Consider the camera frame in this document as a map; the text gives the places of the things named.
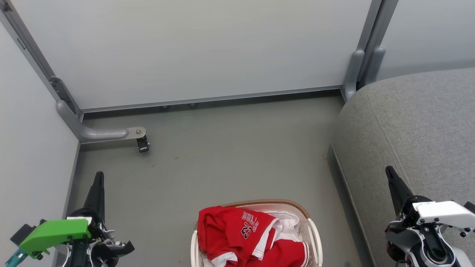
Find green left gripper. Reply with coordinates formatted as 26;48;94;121
19;171;108;259

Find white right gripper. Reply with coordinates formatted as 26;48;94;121
385;166;475;233

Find red Bulls jersey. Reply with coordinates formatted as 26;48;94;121
197;206;309;267

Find grey fabric sofa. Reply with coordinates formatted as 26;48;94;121
331;68;475;267

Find grey partition support foot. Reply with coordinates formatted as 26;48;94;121
56;100;147;144

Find white laundry basket brown rim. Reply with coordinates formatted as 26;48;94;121
190;200;323;267

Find white basket liner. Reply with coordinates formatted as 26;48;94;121
265;211;302;243

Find grey partition post foot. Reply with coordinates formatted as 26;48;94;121
342;49;366;102
366;46;386;88

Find grey partition bottom rail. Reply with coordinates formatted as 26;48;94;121
80;85;343;113

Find grey partition post with bracket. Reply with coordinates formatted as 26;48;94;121
0;0;80;116

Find grey double partition post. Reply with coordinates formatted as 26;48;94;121
356;0;399;88

